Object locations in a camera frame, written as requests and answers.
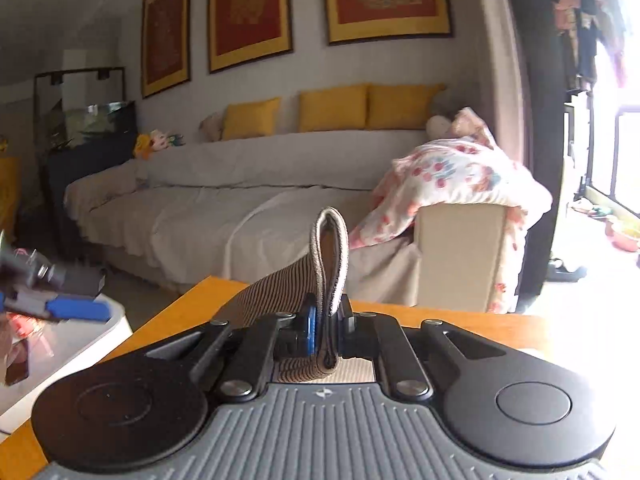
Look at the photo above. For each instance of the yellow plush toy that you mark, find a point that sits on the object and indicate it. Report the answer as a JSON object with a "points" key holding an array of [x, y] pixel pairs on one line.
{"points": [[143, 146]]}

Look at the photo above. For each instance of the white coffee table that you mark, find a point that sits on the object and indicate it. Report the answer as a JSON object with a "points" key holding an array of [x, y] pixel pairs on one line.
{"points": [[75, 355]]}

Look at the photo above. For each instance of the small red framed picture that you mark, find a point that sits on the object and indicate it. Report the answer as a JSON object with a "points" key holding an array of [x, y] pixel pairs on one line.
{"points": [[166, 32]]}

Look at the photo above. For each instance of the red basin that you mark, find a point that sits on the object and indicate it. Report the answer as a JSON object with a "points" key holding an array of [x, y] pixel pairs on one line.
{"points": [[622, 235]]}

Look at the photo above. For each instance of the grey covered sofa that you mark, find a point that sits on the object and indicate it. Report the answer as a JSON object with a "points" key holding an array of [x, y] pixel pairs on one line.
{"points": [[210, 210]]}

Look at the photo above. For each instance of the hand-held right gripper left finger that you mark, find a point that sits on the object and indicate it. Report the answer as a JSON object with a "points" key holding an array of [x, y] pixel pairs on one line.
{"points": [[310, 332]]}

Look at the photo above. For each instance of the red snack package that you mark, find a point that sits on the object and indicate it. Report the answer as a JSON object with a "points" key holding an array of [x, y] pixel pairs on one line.
{"points": [[27, 330]]}

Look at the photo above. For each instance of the floral white blanket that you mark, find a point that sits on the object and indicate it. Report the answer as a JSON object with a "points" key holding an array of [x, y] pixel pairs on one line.
{"points": [[450, 175]]}

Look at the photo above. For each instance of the black cabinet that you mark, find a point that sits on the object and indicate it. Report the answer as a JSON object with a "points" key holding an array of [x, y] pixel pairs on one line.
{"points": [[65, 170]]}

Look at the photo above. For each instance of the dark curtain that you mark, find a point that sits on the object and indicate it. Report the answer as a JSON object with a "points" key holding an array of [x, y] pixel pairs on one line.
{"points": [[537, 135]]}

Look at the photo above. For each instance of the beige plush toy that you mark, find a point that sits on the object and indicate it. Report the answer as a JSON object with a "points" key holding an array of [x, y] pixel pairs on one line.
{"points": [[212, 127]]}

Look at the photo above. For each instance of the large yellow fabric item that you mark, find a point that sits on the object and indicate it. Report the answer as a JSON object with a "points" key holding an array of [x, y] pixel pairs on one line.
{"points": [[9, 195]]}

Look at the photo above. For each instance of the teal plush toy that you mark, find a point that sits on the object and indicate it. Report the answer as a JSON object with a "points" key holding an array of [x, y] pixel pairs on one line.
{"points": [[176, 140]]}

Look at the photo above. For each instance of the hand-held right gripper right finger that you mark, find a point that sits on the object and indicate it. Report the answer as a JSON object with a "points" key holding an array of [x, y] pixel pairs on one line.
{"points": [[350, 332]]}

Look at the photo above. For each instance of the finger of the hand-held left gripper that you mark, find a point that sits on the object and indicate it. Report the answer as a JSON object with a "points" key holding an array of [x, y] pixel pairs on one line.
{"points": [[75, 308], [85, 281]]}

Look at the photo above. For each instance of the glass fish tank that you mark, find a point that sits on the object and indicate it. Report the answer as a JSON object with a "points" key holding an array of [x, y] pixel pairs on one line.
{"points": [[90, 120]]}

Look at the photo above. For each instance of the yellow cushion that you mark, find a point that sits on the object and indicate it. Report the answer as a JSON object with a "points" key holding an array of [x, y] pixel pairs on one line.
{"points": [[332, 109], [402, 106], [250, 119]]}

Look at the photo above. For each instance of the black slippers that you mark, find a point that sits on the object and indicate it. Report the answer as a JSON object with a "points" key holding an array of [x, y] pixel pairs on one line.
{"points": [[567, 270]]}

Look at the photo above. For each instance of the medium red framed picture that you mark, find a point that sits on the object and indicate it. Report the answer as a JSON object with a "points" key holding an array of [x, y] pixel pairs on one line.
{"points": [[250, 10]]}

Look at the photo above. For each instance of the hanging clothes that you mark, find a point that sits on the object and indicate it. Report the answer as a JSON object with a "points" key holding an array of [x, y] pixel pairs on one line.
{"points": [[575, 20]]}

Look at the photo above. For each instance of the beige striped knit garment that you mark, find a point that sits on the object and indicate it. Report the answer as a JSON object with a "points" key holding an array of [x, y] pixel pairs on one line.
{"points": [[280, 285]]}

